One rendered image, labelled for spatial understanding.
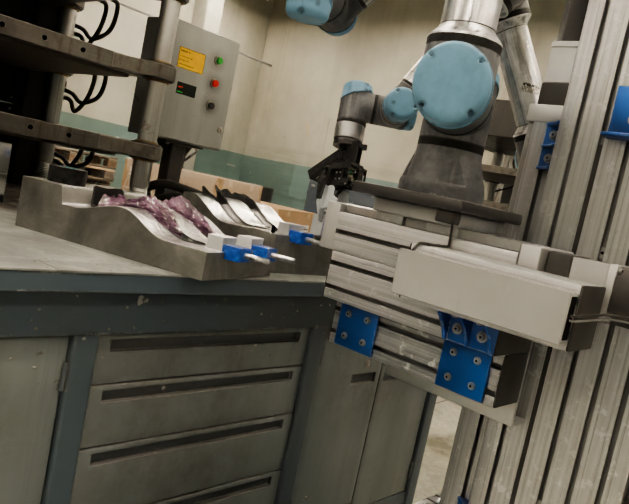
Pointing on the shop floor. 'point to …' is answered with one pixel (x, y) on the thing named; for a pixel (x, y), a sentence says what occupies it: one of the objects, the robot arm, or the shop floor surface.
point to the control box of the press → (189, 95)
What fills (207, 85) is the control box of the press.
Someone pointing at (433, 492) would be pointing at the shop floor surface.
